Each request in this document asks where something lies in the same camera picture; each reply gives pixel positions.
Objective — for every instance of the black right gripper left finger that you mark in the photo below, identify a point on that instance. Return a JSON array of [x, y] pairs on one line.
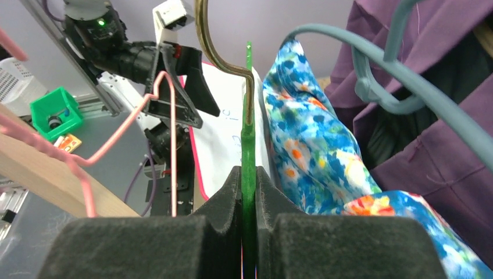
[[204, 244]]

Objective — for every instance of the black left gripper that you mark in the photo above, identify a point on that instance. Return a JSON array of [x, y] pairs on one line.
[[192, 94]]

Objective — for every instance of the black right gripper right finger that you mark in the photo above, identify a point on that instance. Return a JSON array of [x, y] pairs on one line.
[[293, 244]]

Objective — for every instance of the blue floral garment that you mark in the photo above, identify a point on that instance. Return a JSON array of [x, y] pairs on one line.
[[320, 168]]

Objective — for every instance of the green plastic hanger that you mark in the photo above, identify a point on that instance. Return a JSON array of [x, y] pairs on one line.
[[248, 182]]

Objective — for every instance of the pink wire hanger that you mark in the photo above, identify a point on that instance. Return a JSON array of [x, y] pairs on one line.
[[74, 162]]

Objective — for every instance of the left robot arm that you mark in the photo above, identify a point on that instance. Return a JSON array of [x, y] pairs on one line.
[[97, 32]]

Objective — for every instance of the brass hanger hook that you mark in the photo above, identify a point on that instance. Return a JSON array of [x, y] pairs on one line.
[[219, 29]]

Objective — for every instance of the grey-blue plastic hanger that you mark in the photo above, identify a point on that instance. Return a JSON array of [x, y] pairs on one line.
[[423, 92]]

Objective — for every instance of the red-edged whiteboard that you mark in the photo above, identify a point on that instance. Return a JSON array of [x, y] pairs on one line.
[[217, 144]]

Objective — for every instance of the small orange box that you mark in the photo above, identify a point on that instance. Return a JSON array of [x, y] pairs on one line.
[[68, 143]]

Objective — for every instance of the green plastic parts bin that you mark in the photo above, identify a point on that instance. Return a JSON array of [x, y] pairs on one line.
[[56, 113]]

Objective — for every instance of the wooden clothes rack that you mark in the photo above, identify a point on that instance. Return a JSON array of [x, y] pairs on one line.
[[47, 177]]

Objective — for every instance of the purple garment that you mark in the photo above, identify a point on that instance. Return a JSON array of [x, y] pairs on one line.
[[449, 43]]

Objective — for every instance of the white perforated basket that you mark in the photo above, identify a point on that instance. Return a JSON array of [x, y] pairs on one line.
[[19, 88]]

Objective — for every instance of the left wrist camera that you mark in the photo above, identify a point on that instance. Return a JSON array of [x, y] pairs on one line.
[[169, 17]]

